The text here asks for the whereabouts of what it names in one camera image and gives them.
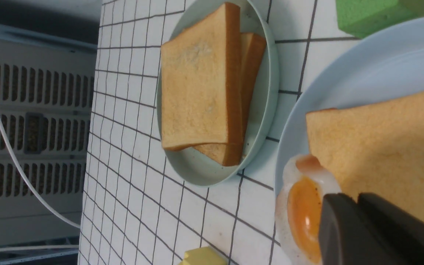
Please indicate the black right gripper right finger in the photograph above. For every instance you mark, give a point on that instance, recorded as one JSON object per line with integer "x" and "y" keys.
{"x": 403, "y": 232}

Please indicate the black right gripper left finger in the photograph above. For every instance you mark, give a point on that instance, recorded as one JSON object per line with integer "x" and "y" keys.
{"x": 361, "y": 232}

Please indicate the fried egg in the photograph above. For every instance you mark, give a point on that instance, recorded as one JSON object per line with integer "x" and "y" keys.
{"x": 298, "y": 208}

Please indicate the toast slice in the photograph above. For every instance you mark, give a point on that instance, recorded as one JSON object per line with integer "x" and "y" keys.
{"x": 252, "y": 50}
{"x": 201, "y": 98}
{"x": 376, "y": 148}

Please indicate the yellow foam cube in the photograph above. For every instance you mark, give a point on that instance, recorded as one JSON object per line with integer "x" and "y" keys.
{"x": 202, "y": 256}

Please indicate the light blue centre plate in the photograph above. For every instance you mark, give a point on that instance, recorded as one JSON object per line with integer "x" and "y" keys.
{"x": 384, "y": 66}

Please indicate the white checked tablecloth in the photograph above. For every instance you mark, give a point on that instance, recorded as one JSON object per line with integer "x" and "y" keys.
{"x": 137, "y": 209}

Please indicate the green foam cube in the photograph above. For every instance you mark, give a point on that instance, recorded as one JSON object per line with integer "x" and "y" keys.
{"x": 361, "y": 18}

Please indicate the grey vented cabinet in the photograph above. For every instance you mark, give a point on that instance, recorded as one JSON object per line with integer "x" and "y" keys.
{"x": 46, "y": 93}

